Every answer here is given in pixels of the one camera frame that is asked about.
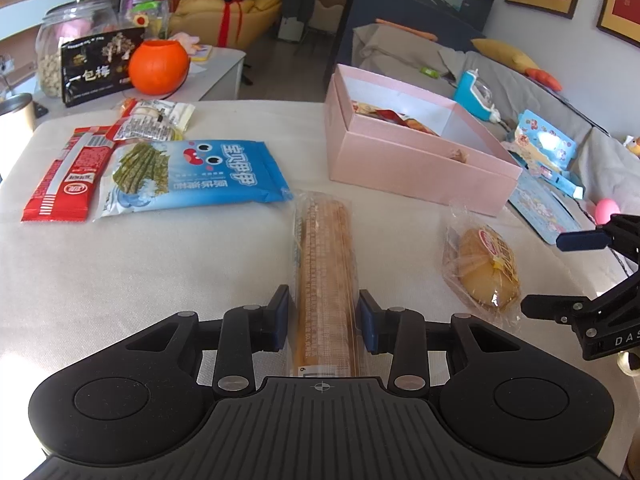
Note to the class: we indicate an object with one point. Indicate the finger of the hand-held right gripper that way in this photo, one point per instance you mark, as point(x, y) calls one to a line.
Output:
point(545, 306)
point(580, 240)

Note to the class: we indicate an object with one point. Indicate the clear bun packet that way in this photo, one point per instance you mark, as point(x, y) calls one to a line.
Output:
point(485, 265)

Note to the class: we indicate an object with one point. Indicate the blue seaweed packet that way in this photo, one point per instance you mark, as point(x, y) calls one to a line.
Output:
point(200, 170)

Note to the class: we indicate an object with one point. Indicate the small green toy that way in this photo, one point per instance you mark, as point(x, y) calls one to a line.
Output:
point(429, 71)

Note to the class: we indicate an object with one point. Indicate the white low cabinet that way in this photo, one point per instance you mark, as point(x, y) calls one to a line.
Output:
point(222, 72)

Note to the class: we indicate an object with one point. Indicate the glass jar with lid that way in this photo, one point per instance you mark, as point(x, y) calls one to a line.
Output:
point(50, 60)

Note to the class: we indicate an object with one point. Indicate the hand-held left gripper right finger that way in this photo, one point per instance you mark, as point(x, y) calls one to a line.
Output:
point(367, 322)

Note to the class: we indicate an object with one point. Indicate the orange pumpkin bucket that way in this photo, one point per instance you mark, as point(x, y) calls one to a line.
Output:
point(159, 67)

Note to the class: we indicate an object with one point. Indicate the colourful cartoon card box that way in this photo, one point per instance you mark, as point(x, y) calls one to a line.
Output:
point(545, 145)

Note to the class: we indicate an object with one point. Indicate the yellow cushion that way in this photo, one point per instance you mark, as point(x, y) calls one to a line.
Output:
point(505, 54)

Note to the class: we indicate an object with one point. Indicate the pink plush toy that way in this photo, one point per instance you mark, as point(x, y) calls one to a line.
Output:
point(186, 42)

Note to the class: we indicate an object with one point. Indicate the black plum packet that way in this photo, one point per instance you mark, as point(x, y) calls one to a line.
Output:
point(100, 70)

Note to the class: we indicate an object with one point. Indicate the blue cartoon sticker card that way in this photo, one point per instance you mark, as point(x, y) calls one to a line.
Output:
point(545, 210)

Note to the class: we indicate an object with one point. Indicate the long biscuit packet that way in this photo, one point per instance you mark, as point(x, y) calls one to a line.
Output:
point(322, 260)

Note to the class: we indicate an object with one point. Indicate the orange cushion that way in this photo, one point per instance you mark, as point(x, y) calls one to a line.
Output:
point(546, 80)

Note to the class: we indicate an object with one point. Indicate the pink gift box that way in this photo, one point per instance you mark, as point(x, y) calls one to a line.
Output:
point(400, 165)

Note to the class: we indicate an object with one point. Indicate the yellow sofa with red ribbon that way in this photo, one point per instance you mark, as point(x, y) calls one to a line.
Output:
point(215, 15)

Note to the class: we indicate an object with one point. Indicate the red snack packet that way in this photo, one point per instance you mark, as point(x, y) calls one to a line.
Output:
point(65, 175)

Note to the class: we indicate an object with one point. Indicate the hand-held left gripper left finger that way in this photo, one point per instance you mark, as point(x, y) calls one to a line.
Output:
point(280, 320)

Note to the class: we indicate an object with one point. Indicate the red roast chicken packet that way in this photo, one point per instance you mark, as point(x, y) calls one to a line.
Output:
point(385, 114)

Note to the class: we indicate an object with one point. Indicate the small white snack packet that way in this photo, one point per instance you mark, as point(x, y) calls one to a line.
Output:
point(150, 120)

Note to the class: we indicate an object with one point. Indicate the pink ball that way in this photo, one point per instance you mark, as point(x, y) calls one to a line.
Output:
point(606, 211)

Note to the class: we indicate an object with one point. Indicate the metal cup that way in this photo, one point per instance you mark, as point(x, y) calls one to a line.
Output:
point(17, 112)

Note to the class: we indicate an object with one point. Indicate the blue toy machine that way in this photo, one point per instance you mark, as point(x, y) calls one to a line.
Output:
point(472, 97)

